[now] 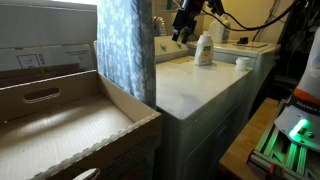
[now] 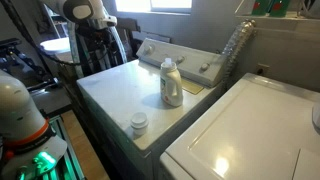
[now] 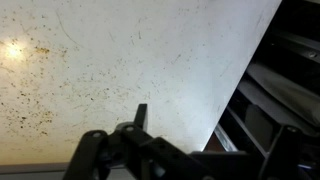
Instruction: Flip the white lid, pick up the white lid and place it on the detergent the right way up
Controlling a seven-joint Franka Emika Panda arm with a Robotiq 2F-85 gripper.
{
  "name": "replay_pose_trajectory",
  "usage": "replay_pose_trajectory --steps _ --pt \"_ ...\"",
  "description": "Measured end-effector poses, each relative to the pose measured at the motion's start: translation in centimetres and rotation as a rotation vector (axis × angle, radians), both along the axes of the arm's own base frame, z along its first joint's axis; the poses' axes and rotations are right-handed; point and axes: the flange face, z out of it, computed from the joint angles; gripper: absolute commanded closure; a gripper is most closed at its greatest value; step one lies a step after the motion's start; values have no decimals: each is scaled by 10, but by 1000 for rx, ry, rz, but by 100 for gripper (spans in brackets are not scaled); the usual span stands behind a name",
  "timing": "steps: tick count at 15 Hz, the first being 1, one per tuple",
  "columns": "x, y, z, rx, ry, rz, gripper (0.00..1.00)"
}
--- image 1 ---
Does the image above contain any large white detergent jug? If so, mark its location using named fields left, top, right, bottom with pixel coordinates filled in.
left=208, top=13, right=232, bottom=44

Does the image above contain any open brown cardboard box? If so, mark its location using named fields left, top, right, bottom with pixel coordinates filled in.
left=0, top=69, right=163, bottom=180

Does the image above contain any silver flexible vent hose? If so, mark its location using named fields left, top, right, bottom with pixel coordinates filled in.
left=152, top=15, right=168, bottom=38

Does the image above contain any white washing machine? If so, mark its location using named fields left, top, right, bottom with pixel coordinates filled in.
left=185, top=39, right=282, bottom=114

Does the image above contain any white labelled cardboard box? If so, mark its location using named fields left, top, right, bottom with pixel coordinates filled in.
left=0, top=0, right=98, bottom=88

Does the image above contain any white detergent bottle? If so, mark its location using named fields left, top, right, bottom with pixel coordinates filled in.
left=194, top=30, right=214, bottom=67

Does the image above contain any blue patterned curtain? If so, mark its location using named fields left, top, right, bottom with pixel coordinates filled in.
left=95, top=0, right=158, bottom=109

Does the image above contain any small black object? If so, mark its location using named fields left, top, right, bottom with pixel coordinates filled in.
left=236, top=36, right=250, bottom=45

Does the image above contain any black hanging cable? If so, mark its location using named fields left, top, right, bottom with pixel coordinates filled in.
left=252, top=0, right=280, bottom=43

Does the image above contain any white detergent lid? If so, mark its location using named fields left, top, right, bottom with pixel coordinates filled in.
left=235, top=56, right=251, bottom=72

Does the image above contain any grey-white dryer machine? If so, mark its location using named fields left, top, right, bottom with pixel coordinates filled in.
left=153, top=35, right=254, bottom=180

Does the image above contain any wooden table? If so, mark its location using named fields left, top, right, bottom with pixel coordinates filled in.
left=218, top=97, right=280, bottom=180

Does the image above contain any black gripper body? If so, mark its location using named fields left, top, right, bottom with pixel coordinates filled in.
left=172, top=0, right=205, bottom=35

